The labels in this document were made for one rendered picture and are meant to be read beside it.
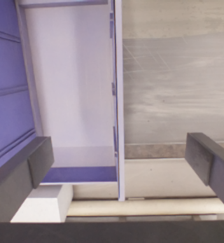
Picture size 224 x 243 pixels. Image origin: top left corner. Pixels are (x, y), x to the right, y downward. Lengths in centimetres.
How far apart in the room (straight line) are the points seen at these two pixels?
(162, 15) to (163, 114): 19
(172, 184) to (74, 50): 37
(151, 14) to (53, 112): 27
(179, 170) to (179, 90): 19
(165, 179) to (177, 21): 34
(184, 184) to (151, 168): 9
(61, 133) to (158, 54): 26
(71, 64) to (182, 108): 24
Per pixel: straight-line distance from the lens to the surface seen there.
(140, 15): 38
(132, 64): 36
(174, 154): 43
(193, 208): 48
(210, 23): 41
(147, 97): 37
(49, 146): 16
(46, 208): 38
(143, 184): 45
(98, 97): 36
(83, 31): 37
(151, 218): 48
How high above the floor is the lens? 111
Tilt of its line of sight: 73 degrees down
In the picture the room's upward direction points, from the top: 176 degrees counter-clockwise
